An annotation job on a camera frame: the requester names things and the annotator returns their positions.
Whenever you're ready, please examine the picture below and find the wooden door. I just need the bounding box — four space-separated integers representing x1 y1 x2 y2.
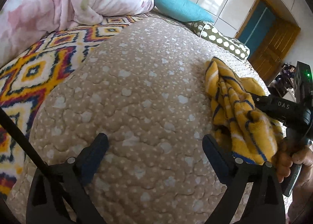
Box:
236 0 301 85

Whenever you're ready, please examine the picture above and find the teal cushion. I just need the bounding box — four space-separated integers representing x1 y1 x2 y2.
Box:
154 0 214 23

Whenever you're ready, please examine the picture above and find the cluttered desk with electronics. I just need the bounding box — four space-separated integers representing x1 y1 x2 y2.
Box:
268 63 296 102

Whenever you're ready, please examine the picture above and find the beige spotted quilt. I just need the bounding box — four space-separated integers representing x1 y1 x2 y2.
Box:
30 18 265 223

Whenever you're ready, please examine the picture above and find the colourful diamond pattern blanket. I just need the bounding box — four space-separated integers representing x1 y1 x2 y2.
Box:
0 8 177 200

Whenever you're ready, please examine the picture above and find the pink floral comforter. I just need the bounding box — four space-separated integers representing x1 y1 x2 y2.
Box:
1 0 154 66

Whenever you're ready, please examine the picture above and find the olive white dotted pillow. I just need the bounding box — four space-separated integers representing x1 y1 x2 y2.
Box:
189 21 250 60

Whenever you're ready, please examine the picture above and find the yellow striped small garment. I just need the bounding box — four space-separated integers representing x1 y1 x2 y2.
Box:
205 57 284 165

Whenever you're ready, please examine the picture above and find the person's right hand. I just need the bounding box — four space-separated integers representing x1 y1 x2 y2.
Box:
275 143 312 194

